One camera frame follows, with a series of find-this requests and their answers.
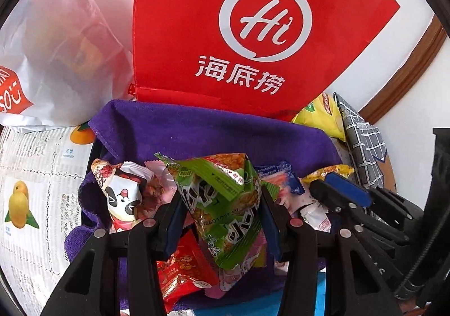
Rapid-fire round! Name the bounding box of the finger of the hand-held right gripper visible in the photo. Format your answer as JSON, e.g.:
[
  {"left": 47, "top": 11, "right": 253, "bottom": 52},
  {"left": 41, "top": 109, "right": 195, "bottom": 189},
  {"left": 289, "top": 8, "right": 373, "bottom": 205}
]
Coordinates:
[
  {"left": 309, "top": 174, "right": 423, "bottom": 243},
  {"left": 432, "top": 128, "right": 450, "bottom": 197}
]

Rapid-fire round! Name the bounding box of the green snack bag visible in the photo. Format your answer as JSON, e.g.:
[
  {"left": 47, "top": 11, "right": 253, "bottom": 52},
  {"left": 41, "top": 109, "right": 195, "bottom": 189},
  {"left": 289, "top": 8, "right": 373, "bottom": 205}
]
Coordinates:
[{"left": 154, "top": 152, "right": 265, "bottom": 272}]

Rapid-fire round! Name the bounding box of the red snack packet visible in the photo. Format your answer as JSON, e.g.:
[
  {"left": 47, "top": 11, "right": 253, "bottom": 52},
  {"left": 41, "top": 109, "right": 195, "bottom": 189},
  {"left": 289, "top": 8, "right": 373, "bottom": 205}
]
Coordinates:
[{"left": 156, "top": 229, "right": 221, "bottom": 307}]

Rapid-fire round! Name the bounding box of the yellow chip bag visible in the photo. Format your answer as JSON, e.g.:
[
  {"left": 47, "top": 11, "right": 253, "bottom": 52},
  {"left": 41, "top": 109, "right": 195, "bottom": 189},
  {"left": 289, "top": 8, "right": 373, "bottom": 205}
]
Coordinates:
[{"left": 291, "top": 92, "right": 347, "bottom": 143}]

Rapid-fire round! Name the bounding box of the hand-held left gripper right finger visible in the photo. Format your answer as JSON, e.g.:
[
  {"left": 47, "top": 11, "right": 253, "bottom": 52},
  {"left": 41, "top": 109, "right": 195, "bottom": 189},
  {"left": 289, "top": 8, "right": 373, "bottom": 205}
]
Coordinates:
[{"left": 260, "top": 182, "right": 394, "bottom": 316}]

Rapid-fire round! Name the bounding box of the small blue snack packet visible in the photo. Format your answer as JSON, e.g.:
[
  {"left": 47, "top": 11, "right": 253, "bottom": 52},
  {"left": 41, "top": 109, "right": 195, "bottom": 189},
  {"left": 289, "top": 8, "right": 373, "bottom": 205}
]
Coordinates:
[{"left": 255, "top": 160, "right": 306, "bottom": 198}]

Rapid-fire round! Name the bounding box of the brown wooden door frame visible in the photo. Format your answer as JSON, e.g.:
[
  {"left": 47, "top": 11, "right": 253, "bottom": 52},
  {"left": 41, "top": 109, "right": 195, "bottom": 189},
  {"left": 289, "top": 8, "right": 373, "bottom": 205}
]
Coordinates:
[{"left": 358, "top": 24, "right": 448, "bottom": 124}]

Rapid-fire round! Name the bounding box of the purple towel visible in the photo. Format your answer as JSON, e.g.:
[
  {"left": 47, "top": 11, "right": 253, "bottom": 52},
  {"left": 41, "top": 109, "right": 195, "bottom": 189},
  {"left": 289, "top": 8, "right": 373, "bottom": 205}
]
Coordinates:
[{"left": 65, "top": 100, "right": 344, "bottom": 314}]

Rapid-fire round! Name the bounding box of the red paper bag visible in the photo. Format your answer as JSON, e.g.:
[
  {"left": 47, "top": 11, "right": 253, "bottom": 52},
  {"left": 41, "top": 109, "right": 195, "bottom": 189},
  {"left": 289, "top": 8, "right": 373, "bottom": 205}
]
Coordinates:
[{"left": 131, "top": 0, "right": 402, "bottom": 124}]

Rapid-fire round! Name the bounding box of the white plastic bag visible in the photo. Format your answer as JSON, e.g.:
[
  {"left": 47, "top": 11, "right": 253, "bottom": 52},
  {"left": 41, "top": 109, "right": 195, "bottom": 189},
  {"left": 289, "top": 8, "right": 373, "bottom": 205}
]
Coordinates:
[{"left": 0, "top": 0, "right": 136, "bottom": 134}]

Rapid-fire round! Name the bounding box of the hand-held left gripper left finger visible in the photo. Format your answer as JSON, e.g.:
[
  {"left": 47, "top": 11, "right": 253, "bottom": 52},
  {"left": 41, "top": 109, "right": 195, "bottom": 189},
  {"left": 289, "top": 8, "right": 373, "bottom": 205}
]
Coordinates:
[{"left": 40, "top": 193, "right": 189, "bottom": 316}]

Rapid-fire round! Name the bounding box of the grey checkered folded cloth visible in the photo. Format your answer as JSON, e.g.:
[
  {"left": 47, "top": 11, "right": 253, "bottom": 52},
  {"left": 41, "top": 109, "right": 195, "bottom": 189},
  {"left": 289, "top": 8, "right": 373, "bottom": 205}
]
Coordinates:
[{"left": 332, "top": 91, "right": 398, "bottom": 194}]

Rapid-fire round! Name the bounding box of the pink and yellow snack bag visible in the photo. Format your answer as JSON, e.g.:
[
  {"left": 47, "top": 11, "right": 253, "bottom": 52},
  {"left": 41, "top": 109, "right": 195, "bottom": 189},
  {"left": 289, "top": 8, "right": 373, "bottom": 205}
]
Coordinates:
[{"left": 203, "top": 231, "right": 279, "bottom": 294}]

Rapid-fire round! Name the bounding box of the light pink snack packet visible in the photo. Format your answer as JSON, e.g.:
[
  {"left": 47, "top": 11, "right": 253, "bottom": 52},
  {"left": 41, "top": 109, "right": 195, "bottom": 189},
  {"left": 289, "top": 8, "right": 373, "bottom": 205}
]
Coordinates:
[{"left": 143, "top": 160, "right": 181, "bottom": 219}]

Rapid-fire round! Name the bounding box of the panda print snack packet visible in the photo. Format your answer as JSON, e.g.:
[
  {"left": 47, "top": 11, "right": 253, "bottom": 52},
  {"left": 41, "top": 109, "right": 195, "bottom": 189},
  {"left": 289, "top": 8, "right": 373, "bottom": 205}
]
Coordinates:
[{"left": 91, "top": 159, "right": 156, "bottom": 233}]

